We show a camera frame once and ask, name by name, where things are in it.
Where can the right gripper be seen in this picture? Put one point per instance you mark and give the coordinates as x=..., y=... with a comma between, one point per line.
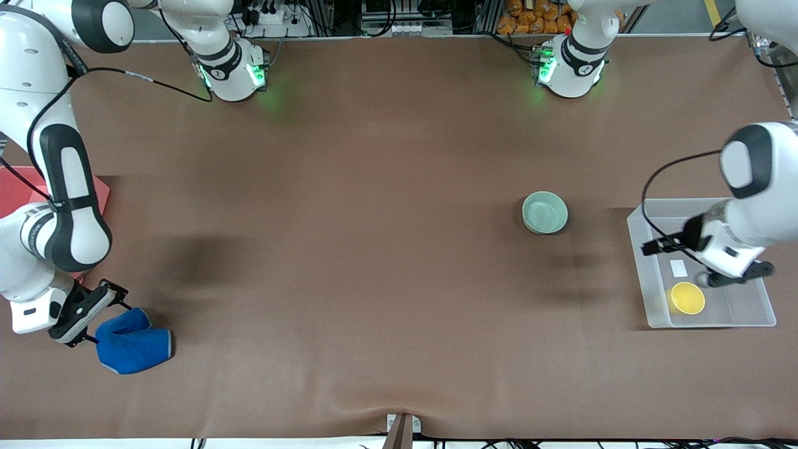
x=87, y=304

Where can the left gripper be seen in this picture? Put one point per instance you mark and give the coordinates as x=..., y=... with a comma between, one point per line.
x=691, y=234

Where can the blue cloth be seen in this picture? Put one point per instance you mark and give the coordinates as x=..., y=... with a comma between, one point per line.
x=131, y=346

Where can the yellow cup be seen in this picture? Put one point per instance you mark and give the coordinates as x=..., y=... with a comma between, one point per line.
x=686, y=298

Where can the mint green bowl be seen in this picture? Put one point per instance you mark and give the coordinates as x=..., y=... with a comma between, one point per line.
x=545, y=213

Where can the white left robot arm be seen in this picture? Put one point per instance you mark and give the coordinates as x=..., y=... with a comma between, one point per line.
x=764, y=212

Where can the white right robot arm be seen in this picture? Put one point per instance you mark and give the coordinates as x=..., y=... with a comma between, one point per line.
x=68, y=187

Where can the white paper label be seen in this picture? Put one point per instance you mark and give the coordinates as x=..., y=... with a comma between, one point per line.
x=678, y=268

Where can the clear plastic bin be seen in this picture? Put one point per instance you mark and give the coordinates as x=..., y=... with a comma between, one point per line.
x=742, y=308

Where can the pink plastic bin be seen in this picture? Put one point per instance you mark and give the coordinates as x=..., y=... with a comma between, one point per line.
x=15, y=187

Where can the orange packaged items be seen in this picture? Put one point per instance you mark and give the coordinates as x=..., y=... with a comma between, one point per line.
x=536, y=15

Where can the brown table cover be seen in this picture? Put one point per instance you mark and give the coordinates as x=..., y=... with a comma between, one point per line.
x=374, y=249

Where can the white terminal block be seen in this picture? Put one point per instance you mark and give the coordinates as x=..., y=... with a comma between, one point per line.
x=408, y=28

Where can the white power strip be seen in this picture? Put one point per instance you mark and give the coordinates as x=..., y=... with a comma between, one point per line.
x=274, y=19

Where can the grey metal bracket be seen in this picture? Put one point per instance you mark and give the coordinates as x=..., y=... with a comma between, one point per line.
x=417, y=424

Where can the brown camera post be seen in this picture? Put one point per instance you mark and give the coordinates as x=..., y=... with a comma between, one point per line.
x=399, y=436

